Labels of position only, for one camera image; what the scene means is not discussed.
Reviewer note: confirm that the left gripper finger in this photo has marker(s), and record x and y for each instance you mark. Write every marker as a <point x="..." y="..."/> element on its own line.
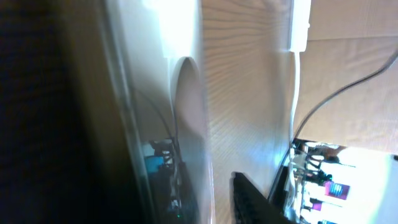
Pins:
<point x="250" y="206"/>

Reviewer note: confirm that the white power strip red switches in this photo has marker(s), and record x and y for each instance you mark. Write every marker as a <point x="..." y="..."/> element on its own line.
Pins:
<point x="299" y="25"/>

